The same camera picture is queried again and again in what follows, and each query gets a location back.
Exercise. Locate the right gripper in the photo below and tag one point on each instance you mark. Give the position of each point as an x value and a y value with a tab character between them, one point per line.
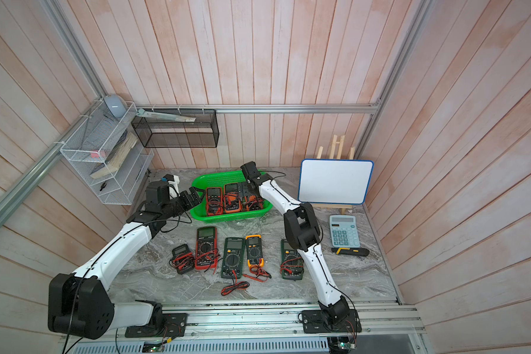
243	189

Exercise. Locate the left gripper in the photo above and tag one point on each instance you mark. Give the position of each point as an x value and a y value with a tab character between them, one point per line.
197	200

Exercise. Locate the orange Victor multimeter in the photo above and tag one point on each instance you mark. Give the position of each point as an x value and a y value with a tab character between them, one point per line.
250	201

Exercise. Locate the small red multimeter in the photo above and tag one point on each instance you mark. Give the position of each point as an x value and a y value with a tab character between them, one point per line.
214	205

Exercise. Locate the large red multimeter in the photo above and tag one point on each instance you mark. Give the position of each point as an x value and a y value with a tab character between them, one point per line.
206	256

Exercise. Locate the green DT9205A multimeter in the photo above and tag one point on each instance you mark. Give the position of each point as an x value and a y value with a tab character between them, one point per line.
232	264

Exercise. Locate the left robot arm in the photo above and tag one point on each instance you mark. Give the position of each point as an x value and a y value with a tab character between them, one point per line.
79	304

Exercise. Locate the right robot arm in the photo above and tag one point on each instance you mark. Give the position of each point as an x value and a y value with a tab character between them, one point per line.
303	233

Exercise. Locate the green plastic basket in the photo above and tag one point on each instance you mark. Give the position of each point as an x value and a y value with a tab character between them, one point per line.
220	180

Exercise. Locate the small black multimeter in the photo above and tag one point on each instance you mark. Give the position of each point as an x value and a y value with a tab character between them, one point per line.
182	259

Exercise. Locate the yellow multimeter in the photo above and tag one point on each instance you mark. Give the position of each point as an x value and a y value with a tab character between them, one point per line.
255	259

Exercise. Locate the paper sheet on basket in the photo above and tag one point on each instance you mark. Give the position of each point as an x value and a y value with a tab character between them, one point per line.
165	116

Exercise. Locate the book in shelf rack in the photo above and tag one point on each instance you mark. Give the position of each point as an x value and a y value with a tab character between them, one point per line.
116	158

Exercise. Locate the blue framed whiteboard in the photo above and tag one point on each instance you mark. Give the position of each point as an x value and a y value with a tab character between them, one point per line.
361	179

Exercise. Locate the light blue calculator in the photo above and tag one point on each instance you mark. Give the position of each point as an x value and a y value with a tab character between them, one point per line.
343	231

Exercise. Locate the black yellow utility knife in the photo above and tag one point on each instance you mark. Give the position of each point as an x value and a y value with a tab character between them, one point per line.
356	252

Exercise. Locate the grey computer mouse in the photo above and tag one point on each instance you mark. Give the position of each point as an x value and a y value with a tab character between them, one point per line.
116	105

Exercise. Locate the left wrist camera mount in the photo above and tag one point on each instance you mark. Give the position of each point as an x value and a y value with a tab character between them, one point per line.
173	182

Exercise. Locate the black mesh wall basket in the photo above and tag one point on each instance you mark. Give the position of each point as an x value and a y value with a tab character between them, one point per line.
159	133

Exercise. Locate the white wire shelf rack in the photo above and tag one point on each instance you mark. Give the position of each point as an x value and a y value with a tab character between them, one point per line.
92	142

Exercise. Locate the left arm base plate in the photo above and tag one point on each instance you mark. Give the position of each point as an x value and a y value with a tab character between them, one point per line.
160	326

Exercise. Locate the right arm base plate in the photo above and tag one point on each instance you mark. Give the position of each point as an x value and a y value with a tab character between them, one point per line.
316	321

